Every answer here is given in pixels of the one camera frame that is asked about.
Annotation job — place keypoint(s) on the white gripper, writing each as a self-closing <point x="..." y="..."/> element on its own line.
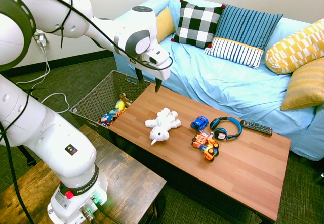
<point x="159" y="67"/>

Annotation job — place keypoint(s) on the white stuffed unicorn toy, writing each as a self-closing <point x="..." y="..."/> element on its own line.
<point x="162" y="125"/>

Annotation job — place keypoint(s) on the brown plush toy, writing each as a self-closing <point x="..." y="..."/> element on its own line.
<point x="124" y="98"/>

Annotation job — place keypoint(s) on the yellow plush toy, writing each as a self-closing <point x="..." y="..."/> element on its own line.
<point x="120" y="105"/>

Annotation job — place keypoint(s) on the orange patterned toy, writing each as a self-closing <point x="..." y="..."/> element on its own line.
<point x="121" y="112"/>

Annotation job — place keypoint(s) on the dark woven wicker basket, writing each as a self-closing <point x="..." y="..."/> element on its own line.
<point x="98" y="97"/>

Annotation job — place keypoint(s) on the Captain America plush toy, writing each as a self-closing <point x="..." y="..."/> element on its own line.
<point x="105" y="119"/>

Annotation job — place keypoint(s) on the blue toy car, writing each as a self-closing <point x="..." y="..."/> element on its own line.
<point x="199" y="123"/>

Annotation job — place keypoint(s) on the orange toy fire truck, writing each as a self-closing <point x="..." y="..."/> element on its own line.
<point x="201" y="139"/>

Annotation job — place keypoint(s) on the orange yellow toy digger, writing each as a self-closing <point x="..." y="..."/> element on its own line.
<point x="210" y="153"/>

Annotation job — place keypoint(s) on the plain yellow pillow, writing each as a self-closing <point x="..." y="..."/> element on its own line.
<point x="165" y="24"/>

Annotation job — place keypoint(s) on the light blue covered sofa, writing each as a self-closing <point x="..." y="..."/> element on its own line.
<point x="215" y="87"/>

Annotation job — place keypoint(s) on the black white checkered pillow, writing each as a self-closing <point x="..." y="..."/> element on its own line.
<point x="197" y="24"/>

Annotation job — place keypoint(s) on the blue black headphones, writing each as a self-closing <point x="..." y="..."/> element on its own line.
<point x="220" y="133"/>

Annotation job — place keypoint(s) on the dark rustic wood table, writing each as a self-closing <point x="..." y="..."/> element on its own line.
<point x="131" y="183"/>

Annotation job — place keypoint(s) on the blue striped pillow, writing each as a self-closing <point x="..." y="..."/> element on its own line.
<point x="243" y="29"/>

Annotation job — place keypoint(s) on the black remote control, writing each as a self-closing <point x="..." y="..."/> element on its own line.
<point x="255" y="127"/>

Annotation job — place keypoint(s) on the reddish wood coffee table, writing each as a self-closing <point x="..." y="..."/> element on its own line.
<point x="240" y="173"/>

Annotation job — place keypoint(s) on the black tripod stand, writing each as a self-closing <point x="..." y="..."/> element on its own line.
<point x="29" y="158"/>

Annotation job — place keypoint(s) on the yellow white patterned bolster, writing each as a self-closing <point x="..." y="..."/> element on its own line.
<point x="296" y="49"/>

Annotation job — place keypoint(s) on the yellow striped pillow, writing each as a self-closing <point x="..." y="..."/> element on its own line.
<point x="306" y="85"/>

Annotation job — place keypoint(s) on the wall power outlet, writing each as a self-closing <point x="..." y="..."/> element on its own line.
<point x="37" y="35"/>

